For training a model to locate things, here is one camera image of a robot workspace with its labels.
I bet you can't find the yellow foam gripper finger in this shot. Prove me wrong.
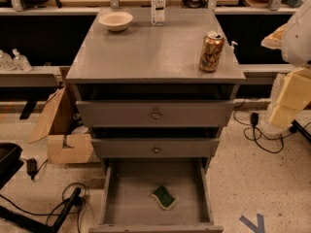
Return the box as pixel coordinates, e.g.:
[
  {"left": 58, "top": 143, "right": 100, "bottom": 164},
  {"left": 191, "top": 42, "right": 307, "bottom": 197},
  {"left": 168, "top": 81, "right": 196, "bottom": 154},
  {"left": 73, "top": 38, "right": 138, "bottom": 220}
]
[
  {"left": 269, "top": 68, "right": 311, "bottom": 129},
  {"left": 261, "top": 25, "right": 286, "bottom": 50}
]

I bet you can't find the green yellow sponge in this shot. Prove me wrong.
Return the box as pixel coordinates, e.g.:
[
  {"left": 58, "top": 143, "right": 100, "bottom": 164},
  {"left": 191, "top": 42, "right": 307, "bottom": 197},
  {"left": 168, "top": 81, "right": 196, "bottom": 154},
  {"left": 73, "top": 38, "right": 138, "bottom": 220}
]
[{"left": 152, "top": 185, "right": 176, "bottom": 210}]

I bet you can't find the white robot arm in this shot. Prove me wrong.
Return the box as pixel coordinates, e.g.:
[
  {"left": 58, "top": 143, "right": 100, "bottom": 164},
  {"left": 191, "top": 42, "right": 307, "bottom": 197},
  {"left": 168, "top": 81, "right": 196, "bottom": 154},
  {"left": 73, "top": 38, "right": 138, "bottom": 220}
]
[{"left": 261, "top": 0, "right": 311, "bottom": 129}]

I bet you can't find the grey wooden drawer cabinet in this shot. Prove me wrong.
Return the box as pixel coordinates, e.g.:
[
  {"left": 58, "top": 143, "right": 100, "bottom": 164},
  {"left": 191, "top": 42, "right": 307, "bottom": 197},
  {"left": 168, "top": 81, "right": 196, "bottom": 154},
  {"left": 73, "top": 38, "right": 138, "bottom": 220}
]
[{"left": 65, "top": 7, "right": 247, "bottom": 167}]

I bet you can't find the grey top drawer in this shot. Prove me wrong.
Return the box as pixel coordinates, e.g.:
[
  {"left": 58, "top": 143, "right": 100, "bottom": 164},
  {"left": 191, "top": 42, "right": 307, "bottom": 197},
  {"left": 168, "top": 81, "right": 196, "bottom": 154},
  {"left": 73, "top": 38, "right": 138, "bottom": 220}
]
[{"left": 77, "top": 101, "right": 233, "bottom": 127}]

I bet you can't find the grey middle drawer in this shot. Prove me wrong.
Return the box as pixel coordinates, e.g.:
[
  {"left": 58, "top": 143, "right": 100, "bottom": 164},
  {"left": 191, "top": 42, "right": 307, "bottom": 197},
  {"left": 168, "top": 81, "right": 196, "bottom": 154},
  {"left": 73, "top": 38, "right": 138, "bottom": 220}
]
[{"left": 91, "top": 138, "right": 220, "bottom": 158}]

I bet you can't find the grey open bottom drawer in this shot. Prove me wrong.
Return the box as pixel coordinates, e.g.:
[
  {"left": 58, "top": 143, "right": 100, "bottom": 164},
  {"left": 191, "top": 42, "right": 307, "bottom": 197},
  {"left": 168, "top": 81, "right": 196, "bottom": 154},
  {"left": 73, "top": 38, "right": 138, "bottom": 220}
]
[{"left": 89, "top": 158, "right": 224, "bottom": 233}]

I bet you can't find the black stand leg right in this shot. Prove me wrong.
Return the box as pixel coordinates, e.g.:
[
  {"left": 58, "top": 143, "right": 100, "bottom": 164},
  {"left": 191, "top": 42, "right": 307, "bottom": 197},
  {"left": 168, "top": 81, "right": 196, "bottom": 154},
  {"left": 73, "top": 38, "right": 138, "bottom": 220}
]
[{"left": 290, "top": 120, "right": 311, "bottom": 143}]

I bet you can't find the black stand leg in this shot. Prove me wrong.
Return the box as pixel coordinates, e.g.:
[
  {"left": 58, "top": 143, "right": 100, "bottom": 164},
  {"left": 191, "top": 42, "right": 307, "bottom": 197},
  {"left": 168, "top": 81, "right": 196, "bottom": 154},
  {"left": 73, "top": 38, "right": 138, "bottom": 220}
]
[
  {"left": 290, "top": 120, "right": 311, "bottom": 143},
  {"left": 0, "top": 187, "right": 83, "bottom": 233}
]

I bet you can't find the small white pump bottle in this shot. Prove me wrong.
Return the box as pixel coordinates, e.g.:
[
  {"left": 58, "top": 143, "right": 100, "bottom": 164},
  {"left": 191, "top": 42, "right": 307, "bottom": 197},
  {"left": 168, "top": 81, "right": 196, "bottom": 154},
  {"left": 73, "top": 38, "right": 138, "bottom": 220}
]
[{"left": 230, "top": 41, "right": 238, "bottom": 53}]

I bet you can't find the black power adapter right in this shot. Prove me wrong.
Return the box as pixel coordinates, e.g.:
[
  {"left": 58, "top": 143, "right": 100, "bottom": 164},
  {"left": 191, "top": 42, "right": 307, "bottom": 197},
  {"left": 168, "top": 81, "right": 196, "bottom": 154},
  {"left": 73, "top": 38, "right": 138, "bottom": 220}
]
[{"left": 251, "top": 113, "right": 259, "bottom": 126}]

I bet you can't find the black power adapter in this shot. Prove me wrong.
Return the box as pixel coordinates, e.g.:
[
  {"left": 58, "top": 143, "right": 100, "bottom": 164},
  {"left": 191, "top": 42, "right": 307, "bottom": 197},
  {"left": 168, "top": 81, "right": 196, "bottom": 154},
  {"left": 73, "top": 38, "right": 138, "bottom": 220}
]
[
  {"left": 26, "top": 158, "right": 37, "bottom": 179},
  {"left": 251, "top": 113, "right": 259, "bottom": 126}
]

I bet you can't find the gold drink can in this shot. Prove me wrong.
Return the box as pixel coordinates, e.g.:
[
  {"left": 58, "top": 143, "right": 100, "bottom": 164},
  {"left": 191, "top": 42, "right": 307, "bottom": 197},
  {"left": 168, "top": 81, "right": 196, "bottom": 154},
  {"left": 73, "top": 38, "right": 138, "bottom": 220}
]
[{"left": 200, "top": 31, "right": 225, "bottom": 72}]

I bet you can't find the clear plastic water bottle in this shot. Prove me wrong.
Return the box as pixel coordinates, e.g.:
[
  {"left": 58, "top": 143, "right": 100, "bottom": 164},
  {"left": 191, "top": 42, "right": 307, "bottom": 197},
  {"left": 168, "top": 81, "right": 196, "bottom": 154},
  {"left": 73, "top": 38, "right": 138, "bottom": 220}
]
[{"left": 151, "top": 0, "right": 166, "bottom": 25}]

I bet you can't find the blue tape floor mark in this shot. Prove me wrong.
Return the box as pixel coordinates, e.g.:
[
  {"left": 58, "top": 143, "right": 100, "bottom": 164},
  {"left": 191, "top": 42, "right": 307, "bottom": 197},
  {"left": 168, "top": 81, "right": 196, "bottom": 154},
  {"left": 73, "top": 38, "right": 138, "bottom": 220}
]
[{"left": 239, "top": 214, "right": 265, "bottom": 233}]

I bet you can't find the beige paper bowl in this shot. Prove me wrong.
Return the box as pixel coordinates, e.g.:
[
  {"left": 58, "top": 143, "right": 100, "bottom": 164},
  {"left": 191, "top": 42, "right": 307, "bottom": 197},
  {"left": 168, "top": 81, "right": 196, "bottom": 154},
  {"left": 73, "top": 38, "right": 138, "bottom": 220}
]
[{"left": 99, "top": 12, "right": 133, "bottom": 32}]

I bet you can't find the brown cardboard box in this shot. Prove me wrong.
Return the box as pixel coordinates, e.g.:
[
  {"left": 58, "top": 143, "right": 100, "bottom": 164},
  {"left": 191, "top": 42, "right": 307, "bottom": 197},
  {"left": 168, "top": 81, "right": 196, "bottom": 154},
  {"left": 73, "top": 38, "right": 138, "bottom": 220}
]
[{"left": 27, "top": 66, "right": 100, "bottom": 165}]

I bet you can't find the clear sanitizer bottle right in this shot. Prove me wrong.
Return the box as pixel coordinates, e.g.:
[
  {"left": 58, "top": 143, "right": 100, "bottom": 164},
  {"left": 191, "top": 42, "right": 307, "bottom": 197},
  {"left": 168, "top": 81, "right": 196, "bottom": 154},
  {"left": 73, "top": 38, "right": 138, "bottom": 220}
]
[{"left": 13, "top": 49, "right": 32, "bottom": 72}]

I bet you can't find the clear sanitizer bottle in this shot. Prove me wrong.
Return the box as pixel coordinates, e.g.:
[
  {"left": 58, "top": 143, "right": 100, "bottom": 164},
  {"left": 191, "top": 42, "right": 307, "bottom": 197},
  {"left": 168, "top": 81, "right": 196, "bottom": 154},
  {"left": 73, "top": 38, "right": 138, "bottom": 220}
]
[
  {"left": 0, "top": 50, "right": 16, "bottom": 71},
  {"left": 13, "top": 49, "right": 32, "bottom": 72}
]

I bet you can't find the clear sanitizer bottle left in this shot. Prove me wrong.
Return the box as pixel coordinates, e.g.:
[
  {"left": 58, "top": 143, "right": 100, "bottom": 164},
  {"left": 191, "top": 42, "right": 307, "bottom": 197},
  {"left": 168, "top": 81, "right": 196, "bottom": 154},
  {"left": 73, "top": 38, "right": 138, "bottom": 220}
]
[{"left": 0, "top": 50, "right": 16, "bottom": 71}]

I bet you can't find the black power adapter left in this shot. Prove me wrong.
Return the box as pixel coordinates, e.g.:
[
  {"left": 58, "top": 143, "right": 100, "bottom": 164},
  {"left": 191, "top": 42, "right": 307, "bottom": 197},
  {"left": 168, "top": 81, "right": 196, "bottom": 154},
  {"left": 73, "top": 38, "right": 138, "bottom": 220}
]
[{"left": 26, "top": 158, "right": 37, "bottom": 179}]

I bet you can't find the black bin left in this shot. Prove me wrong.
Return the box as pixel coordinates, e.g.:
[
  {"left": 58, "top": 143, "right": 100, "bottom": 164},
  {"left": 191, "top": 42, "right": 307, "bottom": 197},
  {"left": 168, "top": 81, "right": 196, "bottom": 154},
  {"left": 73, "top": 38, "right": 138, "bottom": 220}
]
[{"left": 0, "top": 143, "right": 23, "bottom": 189}]

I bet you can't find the black stand leg left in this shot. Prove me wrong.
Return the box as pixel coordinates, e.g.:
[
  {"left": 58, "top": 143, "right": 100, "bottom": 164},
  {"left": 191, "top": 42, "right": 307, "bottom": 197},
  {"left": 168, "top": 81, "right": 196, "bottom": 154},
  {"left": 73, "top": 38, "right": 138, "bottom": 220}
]
[{"left": 0, "top": 187, "right": 83, "bottom": 233}]

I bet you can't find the black cable on floor left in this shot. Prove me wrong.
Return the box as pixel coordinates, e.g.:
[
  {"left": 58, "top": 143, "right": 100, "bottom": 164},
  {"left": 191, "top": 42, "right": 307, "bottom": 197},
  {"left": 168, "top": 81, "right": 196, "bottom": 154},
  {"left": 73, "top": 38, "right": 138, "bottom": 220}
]
[{"left": 0, "top": 182, "right": 89, "bottom": 233}]

